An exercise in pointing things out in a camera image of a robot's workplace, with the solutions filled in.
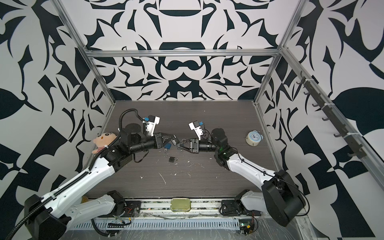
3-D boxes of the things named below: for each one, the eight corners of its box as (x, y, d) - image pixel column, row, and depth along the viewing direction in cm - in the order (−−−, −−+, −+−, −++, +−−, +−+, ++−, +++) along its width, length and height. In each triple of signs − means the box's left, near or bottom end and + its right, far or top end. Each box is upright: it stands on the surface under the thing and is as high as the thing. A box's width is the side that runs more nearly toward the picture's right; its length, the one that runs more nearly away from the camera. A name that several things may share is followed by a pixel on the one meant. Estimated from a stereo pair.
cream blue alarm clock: (247, 146, 97) (248, 143, 94) (243, 133, 104) (245, 130, 101) (263, 146, 97) (265, 143, 94) (258, 133, 104) (260, 130, 101)
